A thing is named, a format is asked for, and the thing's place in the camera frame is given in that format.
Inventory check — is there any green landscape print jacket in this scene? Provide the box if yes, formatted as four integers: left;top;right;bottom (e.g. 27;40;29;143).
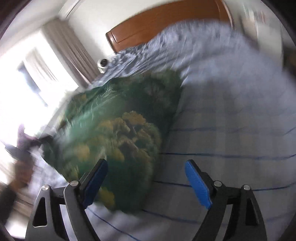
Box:
42;70;182;213

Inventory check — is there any person's left hand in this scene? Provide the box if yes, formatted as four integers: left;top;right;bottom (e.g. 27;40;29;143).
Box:
9;161;34;192

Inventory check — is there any white round fan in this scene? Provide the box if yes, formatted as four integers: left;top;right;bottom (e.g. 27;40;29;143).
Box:
97;58;111;74

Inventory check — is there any beige curtain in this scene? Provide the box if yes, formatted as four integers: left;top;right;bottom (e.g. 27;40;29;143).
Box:
42;18;100;88

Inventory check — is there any brown wooden headboard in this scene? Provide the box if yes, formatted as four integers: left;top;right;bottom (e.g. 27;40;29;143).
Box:
106;0;233;53

